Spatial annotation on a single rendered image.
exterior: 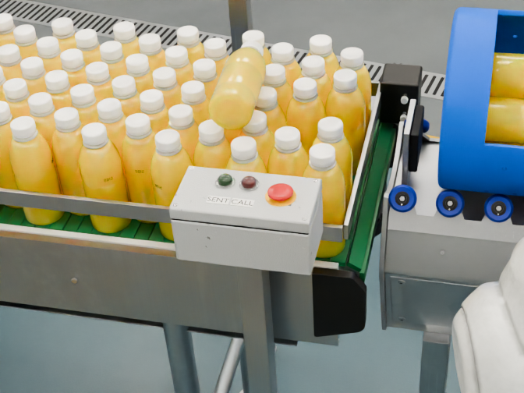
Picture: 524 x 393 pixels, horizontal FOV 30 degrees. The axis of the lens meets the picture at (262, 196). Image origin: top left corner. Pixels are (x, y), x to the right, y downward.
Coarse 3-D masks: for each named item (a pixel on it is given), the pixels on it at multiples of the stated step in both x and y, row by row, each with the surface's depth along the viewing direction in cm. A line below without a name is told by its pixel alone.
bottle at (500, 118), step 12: (492, 96) 148; (492, 108) 146; (504, 108) 145; (516, 108) 145; (492, 120) 145; (504, 120) 145; (516, 120) 145; (492, 132) 146; (504, 132) 146; (516, 132) 145
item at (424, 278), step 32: (416, 192) 163; (480, 192) 162; (384, 224) 158; (512, 224) 155; (384, 256) 161; (416, 256) 160; (448, 256) 158; (480, 256) 157; (384, 288) 167; (416, 288) 165; (448, 288) 163; (384, 320) 177; (416, 320) 176; (448, 320) 174
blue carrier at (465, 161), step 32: (480, 32) 143; (512, 32) 158; (448, 64) 141; (480, 64) 140; (448, 96) 141; (480, 96) 140; (448, 128) 142; (480, 128) 141; (448, 160) 145; (480, 160) 143; (512, 160) 142; (512, 192) 149
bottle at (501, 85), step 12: (504, 60) 146; (516, 60) 146; (492, 72) 146; (504, 72) 146; (516, 72) 145; (492, 84) 147; (504, 84) 146; (516, 84) 146; (504, 96) 148; (516, 96) 147
